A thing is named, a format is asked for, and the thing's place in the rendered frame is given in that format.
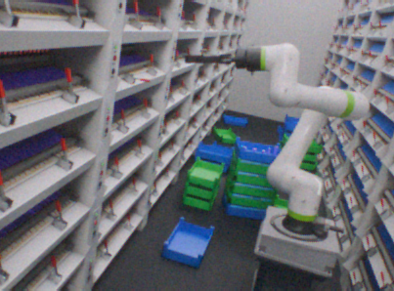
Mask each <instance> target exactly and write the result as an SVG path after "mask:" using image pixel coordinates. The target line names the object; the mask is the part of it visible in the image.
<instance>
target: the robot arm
mask: <svg viewBox="0 0 394 291"><path fill-rule="evenodd" d="M231 62H234V63H235V68H236V69H245V68H246V70H247V71H251V76H254V71H269V72H270V80H269V92H268V96H269V100H270V102H271V104H273V105H275V106H277V107H297V108H303V109H304V110H303V114H302V115H301V118H300V119H299V122H298V123H297V126H296V127H295V128H294V131H293V132H292V134H291V136H290V138H289V139H288V141H287V142H286V145H285V146H284V148H283V149H282V151H281V152H280V154H278V157H277V158H276V159H275V161H273V163H272V164H271V165H270V167H269V169H268V170H267V181H268V182H269V184H270V185H271V186H272V187H275V188H277V189H278V190H279V191H281V192H283V193H285V194H286V195H288V197H289V199H288V204H287V213H286V216H285V218H284V219H283V227H284V228H285V229H287V230H288V231H291V232H293V233H295V234H301V235H311V234H314V235H315V236H317V237H320V238H322V236H323V235H324V232H328V231H329V230H333V231H336V232H341V233H344V229H343V228H339V227H336V226H330V225H329V222H326V218H322V217H317V214H318V211H319V206H320V203H321V197H322V194H323V188H324V181H323V180H322V179H321V178H320V177H319V176H316V175H314V174H310V173H309V172H305V171H303V170H300V169H299V166H300V165H301V161H302V160H303V157H304V156H305V153H306V152H307V150H308V148H309V146H310V144H311V142H312V141H313V140H314V138H315V136H316V135H317V133H318V131H319V129H320V128H321V126H322V125H323V123H324V122H325V121H326V119H327V118H328V116H331V117H337V118H342V119H346V120H359V119H361V118H363V117H364V116H365V115H366V114H367V112H368V111H369V109H370V103H369V101H368V99H367V97H365V96H364V95H362V94H361V93H355V92H352V91H347V90H340V89H334V88H331V87H329V86H320V87H318V88H317V87H313V86H308V85H305V84H299V83H297V74H298V67H299V52H298V50H297V48H295V46H293V45H291V44H289V43H282V44H279V45H276V46H254V44H252V46H248V47H247V48H246V49H236V52H235V55H234V56H231V54H227V55H211V56H208V55H205V56H204V55H186V56H185V63H203V64H205V63H225V64H231Z"/></svg>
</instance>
